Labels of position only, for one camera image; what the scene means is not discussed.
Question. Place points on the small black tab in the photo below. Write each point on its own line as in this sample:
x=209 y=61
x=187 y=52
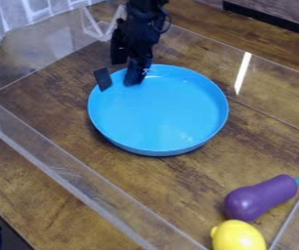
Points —
x=102 y=78

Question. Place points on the blue round plate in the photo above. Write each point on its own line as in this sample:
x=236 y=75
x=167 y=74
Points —
x=163 y=117

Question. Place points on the purple toy eggplant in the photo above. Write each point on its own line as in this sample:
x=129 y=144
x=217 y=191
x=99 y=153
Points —
x=248 y=202

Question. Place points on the white patterned curtain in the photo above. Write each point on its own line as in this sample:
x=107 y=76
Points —
x=18 y=13

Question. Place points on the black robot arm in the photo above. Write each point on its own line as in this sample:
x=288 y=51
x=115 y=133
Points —
x=145 y=5

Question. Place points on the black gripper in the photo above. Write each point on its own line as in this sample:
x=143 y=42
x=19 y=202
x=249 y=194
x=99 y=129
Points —
x=133 y=37

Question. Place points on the yellow toy lemon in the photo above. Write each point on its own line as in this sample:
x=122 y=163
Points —
x=236 y=235

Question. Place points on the clear acrylic enclosure wall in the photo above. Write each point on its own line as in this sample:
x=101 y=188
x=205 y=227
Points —
x=73 y=192

